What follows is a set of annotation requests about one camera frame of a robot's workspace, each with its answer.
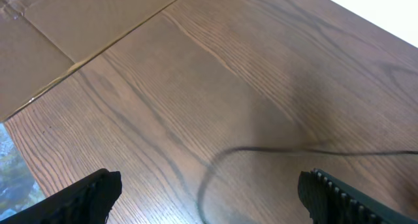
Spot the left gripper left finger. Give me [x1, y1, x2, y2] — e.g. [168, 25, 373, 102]
[1, 168, 122, 224]

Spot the cardboard side panel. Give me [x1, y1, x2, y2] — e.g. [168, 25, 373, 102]
[1, 0, 175, 121]

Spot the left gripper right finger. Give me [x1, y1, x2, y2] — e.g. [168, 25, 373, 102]
[298, 169, 417, 224]

